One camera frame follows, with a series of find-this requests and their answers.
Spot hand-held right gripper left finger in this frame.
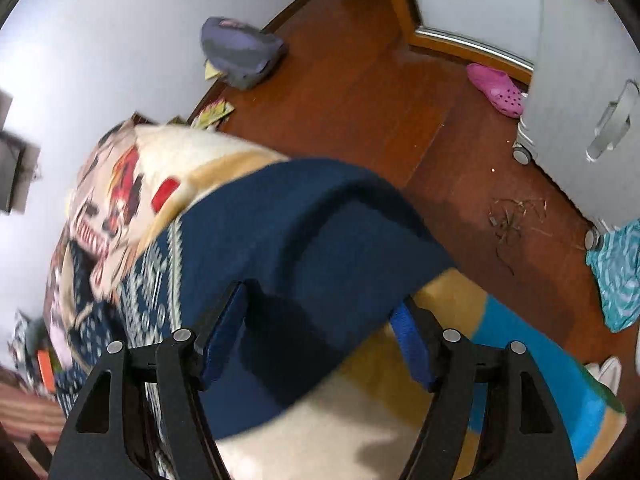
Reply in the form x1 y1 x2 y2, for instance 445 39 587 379
48 280 263 480

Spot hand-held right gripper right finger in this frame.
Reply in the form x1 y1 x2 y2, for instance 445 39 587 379
390 295 581 480

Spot navy patterned knit sweater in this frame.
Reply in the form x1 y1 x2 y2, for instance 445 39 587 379
52 157 457 480

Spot printed newspaper-pattern blanket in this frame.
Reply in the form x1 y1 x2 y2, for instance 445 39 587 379
132 122 628 480

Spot dry twig debris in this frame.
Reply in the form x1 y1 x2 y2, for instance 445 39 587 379
489 196 549 277

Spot orange box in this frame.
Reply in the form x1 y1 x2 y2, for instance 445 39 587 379
37 350 57 397

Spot grey cloth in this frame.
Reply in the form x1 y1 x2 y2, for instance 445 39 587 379
22 316 50 357

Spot white shoes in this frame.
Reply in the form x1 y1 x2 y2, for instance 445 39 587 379
585 357 623 392

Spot red striped cloth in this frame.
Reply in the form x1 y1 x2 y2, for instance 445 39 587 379
0 367 67 443

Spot teal patterned cloth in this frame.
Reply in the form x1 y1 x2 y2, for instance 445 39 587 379
585 222 640 332

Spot yellow green paper booklet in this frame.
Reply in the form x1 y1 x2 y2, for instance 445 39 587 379
187 100 236 132

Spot pink clog shoe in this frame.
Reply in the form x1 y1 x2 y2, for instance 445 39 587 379
466 62 526 119

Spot grey purple backpack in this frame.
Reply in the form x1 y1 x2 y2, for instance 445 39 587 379
200 16 290 92

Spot white rolling cabinet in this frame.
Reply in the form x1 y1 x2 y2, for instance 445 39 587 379
514 0 640 252

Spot wooden door frame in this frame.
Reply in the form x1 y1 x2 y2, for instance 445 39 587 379
372 0 535 86

